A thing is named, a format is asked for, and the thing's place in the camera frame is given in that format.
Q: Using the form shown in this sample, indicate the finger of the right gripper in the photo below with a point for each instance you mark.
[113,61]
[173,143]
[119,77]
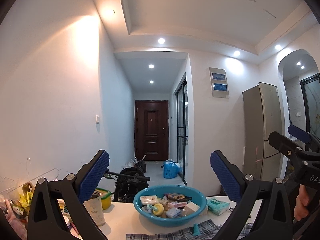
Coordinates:
[311,141]
[286,147]

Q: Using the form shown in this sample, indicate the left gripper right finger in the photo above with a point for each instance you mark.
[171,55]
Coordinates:
[273,220]

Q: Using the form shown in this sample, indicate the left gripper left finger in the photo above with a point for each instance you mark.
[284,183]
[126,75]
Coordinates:
[45,217]

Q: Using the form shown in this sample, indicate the yellow blue cigarette carton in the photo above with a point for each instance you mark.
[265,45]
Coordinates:
[175,197]

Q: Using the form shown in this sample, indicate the white napkin pack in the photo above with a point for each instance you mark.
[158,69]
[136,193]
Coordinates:
[149,200]

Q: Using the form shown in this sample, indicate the blue tissue pack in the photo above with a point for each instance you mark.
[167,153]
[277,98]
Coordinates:
[173,213]

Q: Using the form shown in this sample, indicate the right hand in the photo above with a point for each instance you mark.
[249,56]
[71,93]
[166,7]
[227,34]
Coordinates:
[302,201]

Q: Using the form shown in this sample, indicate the beige refrigerator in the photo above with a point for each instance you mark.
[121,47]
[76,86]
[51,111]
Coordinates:
[262,117]

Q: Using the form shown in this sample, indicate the white marble tumbler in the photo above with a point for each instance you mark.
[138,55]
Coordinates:
[95,209]

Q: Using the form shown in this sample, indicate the green wet wipes pack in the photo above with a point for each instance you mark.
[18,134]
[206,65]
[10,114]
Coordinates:
[217,207]

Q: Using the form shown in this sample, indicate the yellow green lidded container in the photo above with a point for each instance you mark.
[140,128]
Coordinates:
[105,198]

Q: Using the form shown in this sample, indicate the small teal tube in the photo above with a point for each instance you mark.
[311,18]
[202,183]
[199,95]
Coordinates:
[196,229]

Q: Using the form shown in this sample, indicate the blue plastic basin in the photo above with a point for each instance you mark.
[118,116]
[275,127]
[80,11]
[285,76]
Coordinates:
[160,191]

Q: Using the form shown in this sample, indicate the electrical panel box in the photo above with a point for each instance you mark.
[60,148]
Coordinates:
[219,83]

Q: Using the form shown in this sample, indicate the white marble box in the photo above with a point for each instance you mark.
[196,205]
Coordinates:
[191,207]

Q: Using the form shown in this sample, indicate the pink soap box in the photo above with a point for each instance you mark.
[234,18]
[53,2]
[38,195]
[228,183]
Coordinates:
[177,204]

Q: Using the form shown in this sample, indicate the glass sliding door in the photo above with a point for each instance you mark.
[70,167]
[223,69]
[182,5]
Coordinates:
[181,127]

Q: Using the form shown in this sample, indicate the blue plastic bag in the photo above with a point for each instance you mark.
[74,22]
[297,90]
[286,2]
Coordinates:
[170,169]

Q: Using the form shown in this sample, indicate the yellow baby cup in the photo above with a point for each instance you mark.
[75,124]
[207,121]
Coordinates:
[158,209]

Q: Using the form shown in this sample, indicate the dark wooden door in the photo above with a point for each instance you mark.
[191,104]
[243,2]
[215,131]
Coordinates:
[152,130]

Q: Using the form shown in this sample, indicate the wire clothes hanger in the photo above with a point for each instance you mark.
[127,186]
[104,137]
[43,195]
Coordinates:
[12,187]

